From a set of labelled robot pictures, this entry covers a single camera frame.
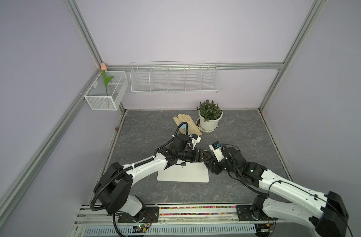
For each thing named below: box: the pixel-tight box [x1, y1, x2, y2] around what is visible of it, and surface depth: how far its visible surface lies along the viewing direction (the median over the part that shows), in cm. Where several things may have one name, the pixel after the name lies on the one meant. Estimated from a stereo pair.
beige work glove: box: [173, 113, 202, 136], surface depth 114 cm
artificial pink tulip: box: [100, 62, 114, 97], surface depth 91 cm
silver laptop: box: [156, 159, 210, 183], surface depth 87 cm
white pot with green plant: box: [196, 99, 223, 131], surface depth 99 cm
